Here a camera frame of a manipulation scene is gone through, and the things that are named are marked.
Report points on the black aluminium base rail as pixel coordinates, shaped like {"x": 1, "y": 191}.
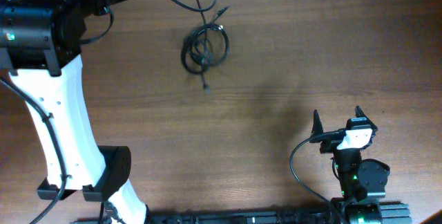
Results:
{"x": 391, "y": 213}

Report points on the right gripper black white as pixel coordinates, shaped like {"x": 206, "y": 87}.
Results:
{"x": 329, "y": 144}

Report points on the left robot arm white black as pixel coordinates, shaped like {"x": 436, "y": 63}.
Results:
{"x": 41, "y": 43}

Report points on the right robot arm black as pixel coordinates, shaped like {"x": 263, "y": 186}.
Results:
{"x": 362, "y": 181}

